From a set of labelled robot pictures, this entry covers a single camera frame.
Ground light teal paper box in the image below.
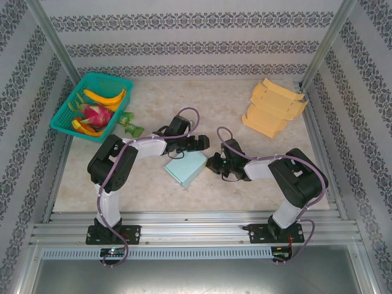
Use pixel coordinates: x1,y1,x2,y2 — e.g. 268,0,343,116
164,149,206,190

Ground orange paper box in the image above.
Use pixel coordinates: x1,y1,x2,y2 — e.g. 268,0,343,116
241,78,309,138

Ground green snack packet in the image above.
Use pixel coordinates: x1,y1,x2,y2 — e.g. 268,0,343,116
118,111,135,126
124,121,145,138

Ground yellow banana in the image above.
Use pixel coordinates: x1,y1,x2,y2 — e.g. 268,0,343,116
83,88,127,105
102,98,127,113

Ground pink dragon fruit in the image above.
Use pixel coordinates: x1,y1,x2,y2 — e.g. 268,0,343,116
67,93,115,128

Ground yellow orange fruit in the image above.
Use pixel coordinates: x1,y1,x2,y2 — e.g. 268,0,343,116
71,117,108,138

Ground teal plastic basket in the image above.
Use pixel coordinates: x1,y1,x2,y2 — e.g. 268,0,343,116
50,72,135,145

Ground right controller board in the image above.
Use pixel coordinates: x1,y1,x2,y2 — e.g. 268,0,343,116
273,246,293,260

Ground controller board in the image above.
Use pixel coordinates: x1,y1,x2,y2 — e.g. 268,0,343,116
273,246,293,260
100,247,126,257

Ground grey metal shelf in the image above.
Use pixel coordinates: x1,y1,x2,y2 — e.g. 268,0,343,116
18,244,380,294

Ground left controller board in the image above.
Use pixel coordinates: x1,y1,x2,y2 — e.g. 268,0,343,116
100,247,126,257

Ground aluminium front rail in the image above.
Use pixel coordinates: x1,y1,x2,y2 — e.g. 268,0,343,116
29,210,364,246

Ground aluminium side rail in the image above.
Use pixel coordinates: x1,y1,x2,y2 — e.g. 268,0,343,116
298,82,349,221
42,136,74,223

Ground grey slotted cable duct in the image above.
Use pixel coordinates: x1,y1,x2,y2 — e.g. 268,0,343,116
41,247,273,260

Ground aluminium frame post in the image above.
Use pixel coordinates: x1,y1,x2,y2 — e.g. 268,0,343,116
26,0,83,85
300,0,358,89

